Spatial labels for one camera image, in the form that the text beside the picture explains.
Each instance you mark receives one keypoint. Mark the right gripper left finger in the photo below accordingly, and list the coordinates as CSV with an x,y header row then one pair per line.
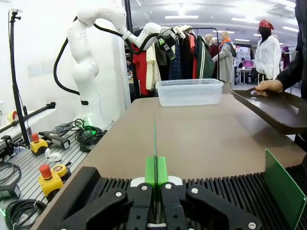
x,y
134,206

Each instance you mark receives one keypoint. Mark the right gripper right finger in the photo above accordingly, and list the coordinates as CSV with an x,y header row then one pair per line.
x,y
177,206

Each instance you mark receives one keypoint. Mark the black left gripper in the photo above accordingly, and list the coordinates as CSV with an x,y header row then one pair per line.
x,y
170,39

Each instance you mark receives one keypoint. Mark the green PCB board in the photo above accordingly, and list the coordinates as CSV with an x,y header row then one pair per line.
x,y
280,187

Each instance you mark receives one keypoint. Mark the dark brown tray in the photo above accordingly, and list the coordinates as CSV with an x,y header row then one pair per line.
x,y
275,110

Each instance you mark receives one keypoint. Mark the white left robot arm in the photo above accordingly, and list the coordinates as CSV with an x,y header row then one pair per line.
x,y
84,69

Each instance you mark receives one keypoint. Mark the person's right forearm black sleeve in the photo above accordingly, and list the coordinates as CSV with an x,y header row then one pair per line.
x,y
293,70

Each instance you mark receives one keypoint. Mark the person's right hand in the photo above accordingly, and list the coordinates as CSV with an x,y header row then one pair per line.
x,y
269,86

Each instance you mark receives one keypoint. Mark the black garment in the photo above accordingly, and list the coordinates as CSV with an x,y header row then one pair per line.
x,y
164,62

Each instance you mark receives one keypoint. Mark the dark plaid garment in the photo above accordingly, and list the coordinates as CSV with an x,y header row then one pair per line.
x,y
174,64

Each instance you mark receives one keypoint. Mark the cream garment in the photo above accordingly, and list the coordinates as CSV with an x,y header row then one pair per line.
x,y
152,67

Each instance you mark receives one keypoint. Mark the orange red garment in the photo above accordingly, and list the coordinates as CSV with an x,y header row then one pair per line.
x,y
193,55

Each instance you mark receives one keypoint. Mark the ceiling light strip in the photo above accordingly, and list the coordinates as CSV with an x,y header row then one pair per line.
x,y
245,20
181,17
290,29

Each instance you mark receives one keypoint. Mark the green jacket white stripes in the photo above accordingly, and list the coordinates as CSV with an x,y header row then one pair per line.
x,y
204,60

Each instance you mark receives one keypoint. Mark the black clothes rack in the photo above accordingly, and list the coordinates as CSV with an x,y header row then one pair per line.
x,y
204,28

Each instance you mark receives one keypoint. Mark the bald mannequin dark top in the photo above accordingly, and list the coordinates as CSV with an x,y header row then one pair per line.
x,y
211,48

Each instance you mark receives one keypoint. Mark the clear plastic box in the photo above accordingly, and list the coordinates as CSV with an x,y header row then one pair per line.
x,y
189,95

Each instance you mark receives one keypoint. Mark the black slotted PCB rack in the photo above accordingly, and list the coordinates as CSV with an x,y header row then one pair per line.
x,y
227,188

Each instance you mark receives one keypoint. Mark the bald mannequin grey coat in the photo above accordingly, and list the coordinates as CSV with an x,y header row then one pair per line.
x,y
226,62

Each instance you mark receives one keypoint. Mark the grey slotted aluminium plate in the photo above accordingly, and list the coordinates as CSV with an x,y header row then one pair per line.
x,y
72,163

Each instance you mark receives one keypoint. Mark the pink monitor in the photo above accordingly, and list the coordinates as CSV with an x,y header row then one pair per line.
x,y
248,64

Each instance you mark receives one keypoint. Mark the yellow tape measure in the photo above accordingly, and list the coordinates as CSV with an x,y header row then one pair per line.
x,y
60,169

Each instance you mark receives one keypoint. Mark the yellow emergency stop button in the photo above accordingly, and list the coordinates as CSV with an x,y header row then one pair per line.
x,y
51,184
39,146

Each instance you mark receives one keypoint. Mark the person white jacket red bandana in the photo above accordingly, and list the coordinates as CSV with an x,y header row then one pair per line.
x,y
266,55

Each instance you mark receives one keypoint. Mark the black silver handheld tool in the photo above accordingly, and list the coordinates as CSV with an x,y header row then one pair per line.
x,y
57,141

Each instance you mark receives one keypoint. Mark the black boom pole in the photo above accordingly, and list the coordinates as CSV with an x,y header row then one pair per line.
x,y
36,112

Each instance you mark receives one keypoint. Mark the person in black jacket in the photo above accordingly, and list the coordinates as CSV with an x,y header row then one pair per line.
x,y
302,19

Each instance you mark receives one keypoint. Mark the black tripod pole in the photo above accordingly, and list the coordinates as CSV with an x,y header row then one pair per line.
x,y
13,43

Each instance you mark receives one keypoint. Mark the tape roll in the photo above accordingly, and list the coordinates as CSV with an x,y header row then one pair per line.
x,y
10,115

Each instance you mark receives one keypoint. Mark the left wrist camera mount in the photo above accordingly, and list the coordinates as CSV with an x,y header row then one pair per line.
x,y
180,32

